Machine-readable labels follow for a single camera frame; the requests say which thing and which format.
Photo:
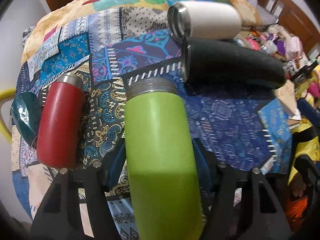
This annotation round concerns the dark teal hexagonal cup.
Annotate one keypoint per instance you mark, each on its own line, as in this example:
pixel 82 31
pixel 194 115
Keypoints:
pixel 26 112

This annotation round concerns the cardboard box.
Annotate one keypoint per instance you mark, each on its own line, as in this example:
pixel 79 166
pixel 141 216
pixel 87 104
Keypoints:
pixel 286 96

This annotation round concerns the blue patchwork bed sheet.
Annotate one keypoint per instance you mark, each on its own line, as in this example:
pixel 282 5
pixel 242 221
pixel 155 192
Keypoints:
pixel 135 44

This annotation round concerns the red thermos cup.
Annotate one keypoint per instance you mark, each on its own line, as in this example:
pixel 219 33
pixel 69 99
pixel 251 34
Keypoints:
pixel 60 121

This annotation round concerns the grey crumpled cloth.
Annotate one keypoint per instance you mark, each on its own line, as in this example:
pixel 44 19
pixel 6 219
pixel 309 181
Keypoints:
pixel 26 33

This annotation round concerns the grey pillow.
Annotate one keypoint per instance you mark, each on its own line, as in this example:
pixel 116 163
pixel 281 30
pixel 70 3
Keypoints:
pixel 266 17

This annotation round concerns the white thermos cup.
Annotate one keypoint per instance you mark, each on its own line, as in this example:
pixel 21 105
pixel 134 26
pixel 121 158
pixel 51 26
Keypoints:
pixel 203 19

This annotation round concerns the black thermos cup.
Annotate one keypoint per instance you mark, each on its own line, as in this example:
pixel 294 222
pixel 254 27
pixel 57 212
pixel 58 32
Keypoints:
pixel 214 64

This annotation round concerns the lime green thermos cup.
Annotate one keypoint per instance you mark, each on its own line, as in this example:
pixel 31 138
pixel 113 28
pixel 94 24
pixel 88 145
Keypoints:
pixel 163 180

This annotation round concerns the yellow chair back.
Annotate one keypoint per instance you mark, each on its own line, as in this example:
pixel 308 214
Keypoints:
pixel 5 96

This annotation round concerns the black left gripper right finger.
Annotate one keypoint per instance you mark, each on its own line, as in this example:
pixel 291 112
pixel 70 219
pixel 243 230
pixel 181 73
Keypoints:
pixel 237 204

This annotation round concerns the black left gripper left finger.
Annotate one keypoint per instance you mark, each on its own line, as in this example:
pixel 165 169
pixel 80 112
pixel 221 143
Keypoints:
pixel 59 216

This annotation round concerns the wooden headboard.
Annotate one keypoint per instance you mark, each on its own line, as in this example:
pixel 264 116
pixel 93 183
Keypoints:
pixel 295 20

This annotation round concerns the dark wine bottle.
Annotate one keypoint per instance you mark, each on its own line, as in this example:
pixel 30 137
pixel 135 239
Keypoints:
pixel 303 74

